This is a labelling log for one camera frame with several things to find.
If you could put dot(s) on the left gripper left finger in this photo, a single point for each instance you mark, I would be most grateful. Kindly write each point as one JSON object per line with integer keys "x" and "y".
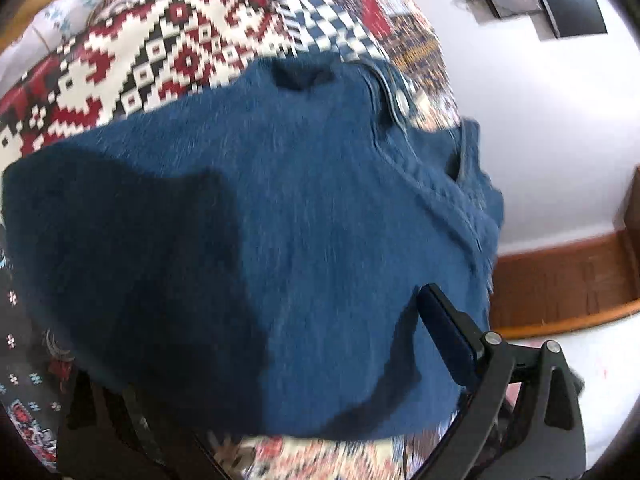
{"x": 105, "y": 434}

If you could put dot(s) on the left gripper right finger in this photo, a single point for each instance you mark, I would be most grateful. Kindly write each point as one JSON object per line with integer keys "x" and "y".
{"x": 545, "y": 437}

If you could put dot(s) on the blue denim jacket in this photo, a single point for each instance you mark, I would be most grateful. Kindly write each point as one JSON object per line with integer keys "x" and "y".
{"x": 249, "y": 255}

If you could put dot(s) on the patchwork patterned bedspread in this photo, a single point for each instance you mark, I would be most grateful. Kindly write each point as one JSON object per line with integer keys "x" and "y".
{"x": 159, "y": 52}

